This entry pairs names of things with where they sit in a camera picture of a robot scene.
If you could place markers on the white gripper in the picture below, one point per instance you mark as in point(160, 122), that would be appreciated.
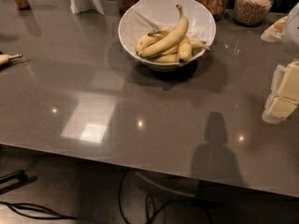
point(292, 32)

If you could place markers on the long top yellow banana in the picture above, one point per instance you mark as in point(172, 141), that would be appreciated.
point(170, 40)

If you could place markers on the right back yellow banana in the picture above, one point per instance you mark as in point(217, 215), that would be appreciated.
point(199, 45)

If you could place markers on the right front yellow banana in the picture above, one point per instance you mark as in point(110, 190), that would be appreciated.
point(184, 50)

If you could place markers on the bottom yellow banana in bowl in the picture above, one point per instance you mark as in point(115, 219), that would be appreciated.
point(167, 58)

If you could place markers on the yellow banana in bowl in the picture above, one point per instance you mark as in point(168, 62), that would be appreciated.
point(167, 58)
point(149, 39)

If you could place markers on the left yellow banana in bowl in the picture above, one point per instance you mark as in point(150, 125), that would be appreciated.
point(149, 39)

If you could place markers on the white ceramic bowl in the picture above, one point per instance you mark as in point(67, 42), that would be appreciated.
point(149, 15)

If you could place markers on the glass jar of beans right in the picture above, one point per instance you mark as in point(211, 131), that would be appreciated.
point(251, 12)

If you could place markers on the round table base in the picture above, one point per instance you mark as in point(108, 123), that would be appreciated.
point(167, 186)

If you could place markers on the black bar on floor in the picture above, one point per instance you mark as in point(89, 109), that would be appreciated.
point(15, 180)

